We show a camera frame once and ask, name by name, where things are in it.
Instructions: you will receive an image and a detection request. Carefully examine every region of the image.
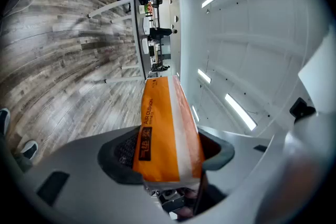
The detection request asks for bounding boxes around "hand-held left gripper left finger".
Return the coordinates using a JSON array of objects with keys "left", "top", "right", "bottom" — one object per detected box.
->
[{"left": 23, "top": 125, "right": 175, "bottom": 224}]

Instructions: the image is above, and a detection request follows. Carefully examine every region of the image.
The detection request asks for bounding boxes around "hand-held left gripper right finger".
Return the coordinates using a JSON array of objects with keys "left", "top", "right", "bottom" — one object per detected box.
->
[{"left": 196, "top": 125, "right": 274, "bottom": 196}]

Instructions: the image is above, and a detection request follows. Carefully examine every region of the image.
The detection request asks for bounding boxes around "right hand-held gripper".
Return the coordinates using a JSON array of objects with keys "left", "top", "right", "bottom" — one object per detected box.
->
[{"left": 155, "top": 188, "right": 186, "bottom": 215}]

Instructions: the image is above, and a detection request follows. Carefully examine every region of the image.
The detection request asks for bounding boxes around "orange and white packet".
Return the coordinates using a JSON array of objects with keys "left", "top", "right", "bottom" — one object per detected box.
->
[{"left": 132, "top": 75, "right": 206, "bottom": 185}]

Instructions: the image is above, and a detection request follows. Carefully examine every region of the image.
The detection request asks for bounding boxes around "dark shoe with white sole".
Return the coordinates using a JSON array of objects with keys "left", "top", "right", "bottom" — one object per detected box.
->
[
  {"left": 0, "top": 108, "right": 12, "bottom": 136},
  {"left": 20, "top": 140, "right": 39, "bottom": 161}
]

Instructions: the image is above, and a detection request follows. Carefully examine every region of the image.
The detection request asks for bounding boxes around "person's trouser leg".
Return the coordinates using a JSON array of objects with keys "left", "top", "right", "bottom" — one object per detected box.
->
[{"left": 0, "top": 133, "right": 34, "bottom": 174}]

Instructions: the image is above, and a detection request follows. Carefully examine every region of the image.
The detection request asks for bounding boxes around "grey table with white legs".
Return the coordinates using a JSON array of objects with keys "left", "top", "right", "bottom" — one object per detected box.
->
[{"left": 88, "top": 0, "right": 152, "bottom": 84}]

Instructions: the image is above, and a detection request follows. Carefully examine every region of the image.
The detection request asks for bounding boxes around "black metal railing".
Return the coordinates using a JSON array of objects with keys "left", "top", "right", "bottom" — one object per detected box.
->
[{"left": 148, "top": 6, "right": 161, "bottom": 28}]

